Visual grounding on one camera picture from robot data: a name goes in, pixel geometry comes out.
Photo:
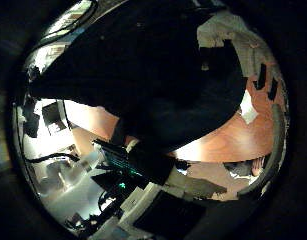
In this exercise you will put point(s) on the black piece of clothing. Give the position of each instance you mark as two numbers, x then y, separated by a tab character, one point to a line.
143	76

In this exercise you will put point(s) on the white paper label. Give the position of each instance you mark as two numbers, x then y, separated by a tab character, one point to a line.
248	111

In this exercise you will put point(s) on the black control box green lights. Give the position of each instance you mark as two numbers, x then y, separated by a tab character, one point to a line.
126	160

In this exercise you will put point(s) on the black monitor screen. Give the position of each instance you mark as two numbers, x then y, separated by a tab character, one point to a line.
53	115

